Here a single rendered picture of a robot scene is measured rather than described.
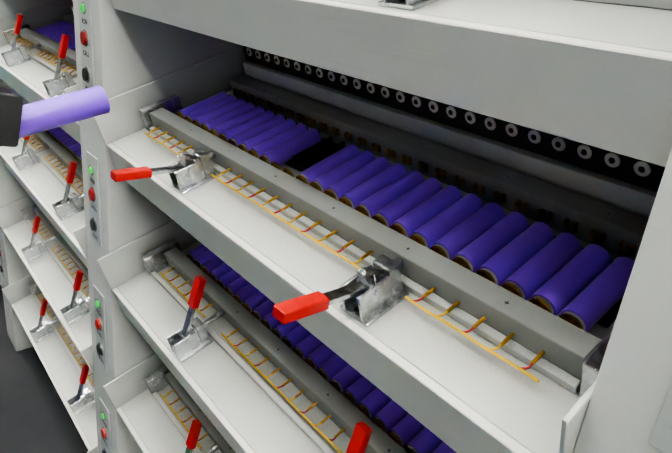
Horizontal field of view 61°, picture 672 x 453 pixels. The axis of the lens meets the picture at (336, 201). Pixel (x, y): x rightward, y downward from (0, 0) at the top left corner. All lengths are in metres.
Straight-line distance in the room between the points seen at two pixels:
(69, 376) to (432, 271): 1.04
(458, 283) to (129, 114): 0.49
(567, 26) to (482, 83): 0.05
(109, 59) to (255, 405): 0.42
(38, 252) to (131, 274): 0.55
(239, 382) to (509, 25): 0.47
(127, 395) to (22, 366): 0.73
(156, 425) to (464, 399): 0.61
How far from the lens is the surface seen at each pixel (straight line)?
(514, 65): 0.28
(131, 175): 0.56
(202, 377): 0.66
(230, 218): 0.52
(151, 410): 0.92
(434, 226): 0.43
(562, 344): 0.35
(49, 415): 1.48
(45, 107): 0.39
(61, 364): 1.37
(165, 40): 0.75
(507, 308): 0.36
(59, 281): 1.25
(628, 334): 0.27
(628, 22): 0.29
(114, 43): 0.73
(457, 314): 0.38
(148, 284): 0.81
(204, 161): 0.59
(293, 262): 0.45
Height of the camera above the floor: 0.95
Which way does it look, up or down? 21 degrees down
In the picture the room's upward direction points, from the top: 6 degrees clockwise
